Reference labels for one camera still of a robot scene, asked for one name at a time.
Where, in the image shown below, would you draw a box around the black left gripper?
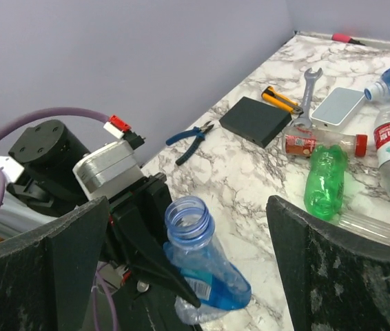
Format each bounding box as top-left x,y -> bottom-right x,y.
105,172 -> 201,308

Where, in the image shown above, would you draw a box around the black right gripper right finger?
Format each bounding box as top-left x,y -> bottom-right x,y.
266,195 -> 390,330

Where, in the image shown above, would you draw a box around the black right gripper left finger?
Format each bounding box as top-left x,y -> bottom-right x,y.
0,197 -> 110,330

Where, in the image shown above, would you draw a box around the green cap tea bottle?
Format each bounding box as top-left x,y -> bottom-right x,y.
334,211 -> 390,246

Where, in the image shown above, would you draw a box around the blue label crushed bottle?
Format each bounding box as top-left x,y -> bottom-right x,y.
163,196 -> 252,325

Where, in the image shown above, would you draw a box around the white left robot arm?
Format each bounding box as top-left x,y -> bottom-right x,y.
0,119 -> 201,306

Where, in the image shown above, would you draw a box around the green plastic bottle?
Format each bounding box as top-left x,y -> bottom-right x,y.
304,145 -> 348,221

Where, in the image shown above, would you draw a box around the red cap bottle small label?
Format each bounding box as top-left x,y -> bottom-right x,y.
281,126 -> 368,157

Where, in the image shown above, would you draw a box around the white grey power bank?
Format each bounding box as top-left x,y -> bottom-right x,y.
310,87 -> 365,132

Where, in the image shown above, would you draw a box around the black flat box left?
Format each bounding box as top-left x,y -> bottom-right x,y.
219,97 -> 291,148

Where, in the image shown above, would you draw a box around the yellow utility knife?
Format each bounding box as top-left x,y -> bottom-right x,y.
261,86 -> 302,115

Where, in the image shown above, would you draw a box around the silver wrench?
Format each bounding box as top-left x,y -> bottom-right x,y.
290,68 -> 323,129

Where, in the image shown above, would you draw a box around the red screwdriver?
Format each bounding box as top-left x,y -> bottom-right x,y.
331,33 -> 365,46

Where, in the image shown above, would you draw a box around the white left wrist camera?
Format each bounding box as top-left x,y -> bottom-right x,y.
72,115 -> 145,201

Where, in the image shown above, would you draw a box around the blue handled pliers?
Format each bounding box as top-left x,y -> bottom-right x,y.
165,120 -> 216,166

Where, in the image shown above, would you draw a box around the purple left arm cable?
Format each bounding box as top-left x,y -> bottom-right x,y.
0,106 -> 120,331

